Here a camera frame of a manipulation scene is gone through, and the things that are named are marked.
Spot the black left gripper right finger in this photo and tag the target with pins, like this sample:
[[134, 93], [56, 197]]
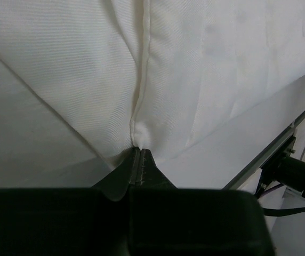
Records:
[[166, 220]]

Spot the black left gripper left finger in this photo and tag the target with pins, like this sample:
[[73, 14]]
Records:
[[67, 221]]

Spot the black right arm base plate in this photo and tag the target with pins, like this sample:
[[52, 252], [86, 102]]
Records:
[[282, 170]]

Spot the white pleated skirt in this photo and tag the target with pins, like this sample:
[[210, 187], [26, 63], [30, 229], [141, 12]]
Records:
[[160, 75]]

